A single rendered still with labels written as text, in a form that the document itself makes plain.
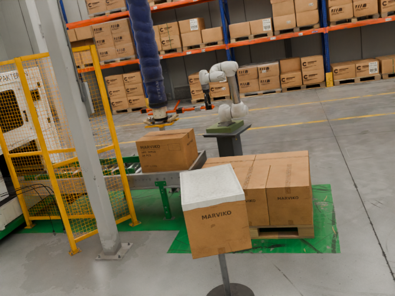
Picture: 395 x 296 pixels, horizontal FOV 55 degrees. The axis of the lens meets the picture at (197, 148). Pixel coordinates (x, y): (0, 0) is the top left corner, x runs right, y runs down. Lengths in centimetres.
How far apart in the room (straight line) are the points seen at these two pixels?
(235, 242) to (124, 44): 1012
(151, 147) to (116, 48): 807
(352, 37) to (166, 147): 923
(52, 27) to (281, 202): 259
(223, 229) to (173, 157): 202
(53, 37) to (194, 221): 208
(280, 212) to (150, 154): 168
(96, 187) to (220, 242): 168
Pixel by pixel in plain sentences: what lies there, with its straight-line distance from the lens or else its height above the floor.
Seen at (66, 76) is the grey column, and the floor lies 186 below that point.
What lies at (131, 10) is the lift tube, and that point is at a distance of 439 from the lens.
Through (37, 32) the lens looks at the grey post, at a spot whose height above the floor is 250.
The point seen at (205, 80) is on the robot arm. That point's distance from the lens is 426.
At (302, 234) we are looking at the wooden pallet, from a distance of 386.
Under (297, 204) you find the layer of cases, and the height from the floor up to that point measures 36.
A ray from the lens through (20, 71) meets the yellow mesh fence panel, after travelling 401.
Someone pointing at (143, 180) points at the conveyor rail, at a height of 52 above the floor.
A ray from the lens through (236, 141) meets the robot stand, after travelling 511.
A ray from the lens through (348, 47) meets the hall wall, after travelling 1276.
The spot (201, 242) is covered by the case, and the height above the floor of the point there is 73.
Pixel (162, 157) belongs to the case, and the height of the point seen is 73.
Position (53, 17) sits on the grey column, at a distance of 367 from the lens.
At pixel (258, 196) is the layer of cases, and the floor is 46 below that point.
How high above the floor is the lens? 202
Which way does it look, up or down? 16 degrees down
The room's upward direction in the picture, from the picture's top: 10 degrees counter-clockwise
